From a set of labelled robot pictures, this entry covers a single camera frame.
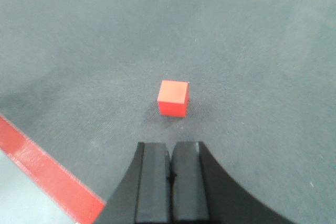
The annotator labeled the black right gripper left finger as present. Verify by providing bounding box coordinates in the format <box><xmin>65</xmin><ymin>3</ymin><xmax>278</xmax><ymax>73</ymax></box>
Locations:
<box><xmin>94</xmin><ymin>142</ymin><xmax>171</xmax><ymax>223</ymax></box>

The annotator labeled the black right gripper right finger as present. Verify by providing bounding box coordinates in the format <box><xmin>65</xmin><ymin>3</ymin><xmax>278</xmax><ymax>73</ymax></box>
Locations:
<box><xmin>171</xmin><ymin>142</ymin><xmax>291</xmax><ymax>223</ymax></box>

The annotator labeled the red magnetic cube block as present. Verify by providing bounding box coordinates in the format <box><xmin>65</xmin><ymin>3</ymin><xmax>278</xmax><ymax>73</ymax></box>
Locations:
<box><xmin>157</xmin><ymin>80</ymin><xmax>189</xmax><ymax>118</ymax></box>

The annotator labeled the dark grey fabric mat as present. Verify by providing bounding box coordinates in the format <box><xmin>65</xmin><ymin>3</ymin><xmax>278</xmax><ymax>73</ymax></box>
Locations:
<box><xmin>1</xmin><ymin>0</ymin><xmax>335</xmax><ymax>223</ymax></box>

